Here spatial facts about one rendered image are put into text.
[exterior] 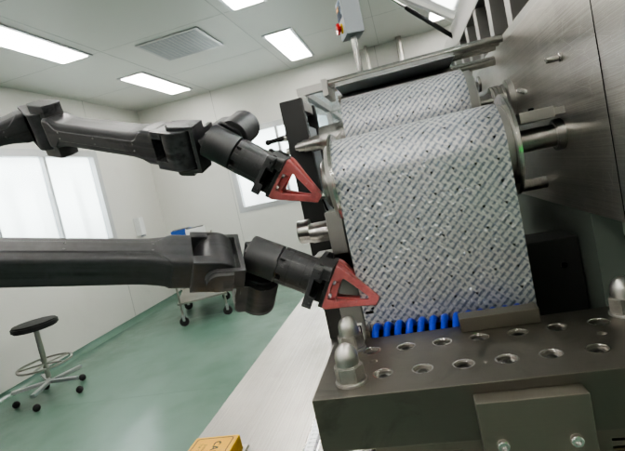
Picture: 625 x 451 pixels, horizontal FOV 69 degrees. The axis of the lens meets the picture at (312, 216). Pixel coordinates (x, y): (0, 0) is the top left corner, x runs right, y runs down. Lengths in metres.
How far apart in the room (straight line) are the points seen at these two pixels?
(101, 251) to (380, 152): 0.40
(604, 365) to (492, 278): 0.20
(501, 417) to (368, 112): 0.59
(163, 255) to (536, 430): 0.47
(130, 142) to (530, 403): 0.69
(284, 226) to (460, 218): 5.89
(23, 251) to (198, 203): 6.29
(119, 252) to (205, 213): 6.25
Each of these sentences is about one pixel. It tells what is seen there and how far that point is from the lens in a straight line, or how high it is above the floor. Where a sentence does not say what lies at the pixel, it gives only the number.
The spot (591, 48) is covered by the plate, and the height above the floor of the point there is 1.34.
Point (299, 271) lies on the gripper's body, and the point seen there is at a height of 1.14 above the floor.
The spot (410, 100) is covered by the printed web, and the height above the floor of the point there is 1.37.
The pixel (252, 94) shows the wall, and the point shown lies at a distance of 6.62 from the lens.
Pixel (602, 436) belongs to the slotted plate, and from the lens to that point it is 0.57.
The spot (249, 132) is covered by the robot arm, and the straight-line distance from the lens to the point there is 0.79.
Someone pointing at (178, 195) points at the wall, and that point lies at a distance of 7.05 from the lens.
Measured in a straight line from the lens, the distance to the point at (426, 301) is 0.68.
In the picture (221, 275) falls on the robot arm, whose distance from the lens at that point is 0.64.
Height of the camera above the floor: 1.26
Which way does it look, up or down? 4 degrees down
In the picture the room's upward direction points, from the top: 12 degrees counter-clockwise
